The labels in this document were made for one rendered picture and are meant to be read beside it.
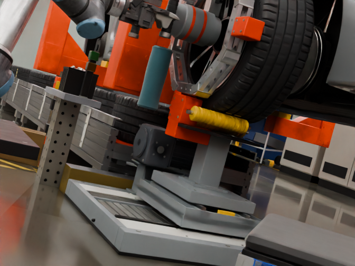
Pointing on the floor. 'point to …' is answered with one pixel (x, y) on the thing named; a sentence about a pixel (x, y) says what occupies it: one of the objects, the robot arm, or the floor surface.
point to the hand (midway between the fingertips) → (174, 16)
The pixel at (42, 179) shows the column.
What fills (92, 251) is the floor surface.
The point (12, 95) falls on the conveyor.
